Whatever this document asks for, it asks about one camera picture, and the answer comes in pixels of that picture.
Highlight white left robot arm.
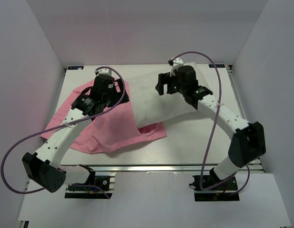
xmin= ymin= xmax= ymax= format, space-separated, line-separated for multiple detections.
xmin=22 ymin=74 xmax=129 ymax=193

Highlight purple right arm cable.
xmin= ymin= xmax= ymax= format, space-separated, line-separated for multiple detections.
xmin=172 ymin=51 xmax=251 ymax=196

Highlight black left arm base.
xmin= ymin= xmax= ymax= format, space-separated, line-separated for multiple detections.
xmin=64 ymin=166 xmax=116 ymax=200

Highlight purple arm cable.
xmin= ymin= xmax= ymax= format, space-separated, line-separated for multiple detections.
xmin=0 ymin=66 xmax=131 ymax=194
xmin=172 ymin=51 xmax=251 ymax=196

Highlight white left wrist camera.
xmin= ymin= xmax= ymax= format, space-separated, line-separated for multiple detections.
xmin=95 ymin=67 xmax=112 ymax=76

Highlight white pillow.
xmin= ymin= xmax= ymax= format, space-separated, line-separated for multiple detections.
xmin=114 ymin=69 xmax=206 ymax=143

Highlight blue left corner label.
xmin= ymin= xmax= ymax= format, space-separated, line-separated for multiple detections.
xmin=67 ymin=66 xmax=84 ymax=70

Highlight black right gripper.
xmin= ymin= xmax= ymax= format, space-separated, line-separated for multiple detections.
xmin=156 ymin=72 xmax=187 ymax=96

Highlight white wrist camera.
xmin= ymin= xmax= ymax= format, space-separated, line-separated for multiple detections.
xmin=168 ymin=57 xmax=184 ymax=72
xmin=95 ymin=67 xmax=112 ymax=76

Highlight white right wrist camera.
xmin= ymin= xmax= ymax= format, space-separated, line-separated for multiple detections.
xmin=168 ymin=57 xmax=184 ymax=72

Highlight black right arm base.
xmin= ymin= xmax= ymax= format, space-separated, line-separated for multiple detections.
xmin=189 ymin=175 xmax=240 ymax=202

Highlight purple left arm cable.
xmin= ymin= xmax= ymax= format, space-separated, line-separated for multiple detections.
xmin=0 ymin=66 xmax=131 ymax=194

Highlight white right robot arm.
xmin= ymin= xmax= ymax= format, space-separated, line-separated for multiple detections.
xmin=155 ymin=65 xmax=266 ymax=190

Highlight pink fabric pillowcase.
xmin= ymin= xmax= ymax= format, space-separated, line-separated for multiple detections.
xmin=40 ymin=79 xmax=167 ymax=154

